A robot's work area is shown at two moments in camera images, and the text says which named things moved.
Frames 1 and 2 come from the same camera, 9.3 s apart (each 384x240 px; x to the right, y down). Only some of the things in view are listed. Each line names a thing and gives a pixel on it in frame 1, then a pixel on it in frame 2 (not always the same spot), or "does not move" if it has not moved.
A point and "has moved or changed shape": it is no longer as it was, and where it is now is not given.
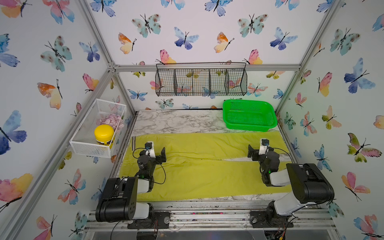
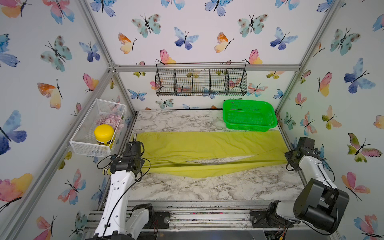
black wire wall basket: (201, 79) does not move
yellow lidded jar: (104, 134) does not move
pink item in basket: (114, 120) does not move
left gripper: (157, 158) to (141, 160)
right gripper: (251, 151) to (289, 156)
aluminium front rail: (219, 216) does not move
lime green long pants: (205, 165) has moved or changed shape
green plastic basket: (249, 115) does not move
